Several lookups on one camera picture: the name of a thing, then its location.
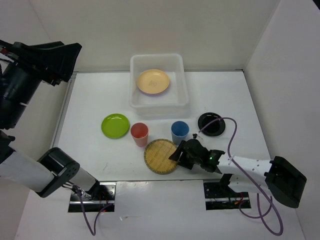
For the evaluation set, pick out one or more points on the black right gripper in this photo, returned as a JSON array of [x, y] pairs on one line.
[[182, 162]]

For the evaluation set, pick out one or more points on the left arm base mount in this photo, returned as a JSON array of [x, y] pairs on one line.
[[101, 199]]

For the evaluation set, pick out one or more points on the blue plastic cup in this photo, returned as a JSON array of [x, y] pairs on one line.
[[179, 132]]

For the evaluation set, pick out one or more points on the translucent white plastic bin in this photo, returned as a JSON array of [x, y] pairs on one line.
[[175, 102]]

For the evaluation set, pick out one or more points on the red plastic cup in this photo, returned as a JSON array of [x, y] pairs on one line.
[[140, 132]]

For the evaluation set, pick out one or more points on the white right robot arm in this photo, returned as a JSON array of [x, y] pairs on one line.
[[277, 178]]

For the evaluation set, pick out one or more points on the green plastic plate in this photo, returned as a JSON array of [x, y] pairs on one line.
[[115, 126]]

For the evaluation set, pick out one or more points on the round bamboo woven tray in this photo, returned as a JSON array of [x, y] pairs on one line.
[[156, 156]]

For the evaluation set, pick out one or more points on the purple plastic plate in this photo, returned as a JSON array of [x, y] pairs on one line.
[[154, 94]]

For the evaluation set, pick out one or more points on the black glossy plate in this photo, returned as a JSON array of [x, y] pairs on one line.
[[216, 125]]

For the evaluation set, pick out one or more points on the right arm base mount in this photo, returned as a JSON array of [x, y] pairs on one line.
[[221, 197]]

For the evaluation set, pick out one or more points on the orange plastic plate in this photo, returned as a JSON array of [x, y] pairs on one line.
[[153, 81]]

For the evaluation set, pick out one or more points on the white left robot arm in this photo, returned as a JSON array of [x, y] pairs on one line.
[[28, 66]]

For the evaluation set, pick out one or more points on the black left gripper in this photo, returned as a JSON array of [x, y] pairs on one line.
[[55, 64]]

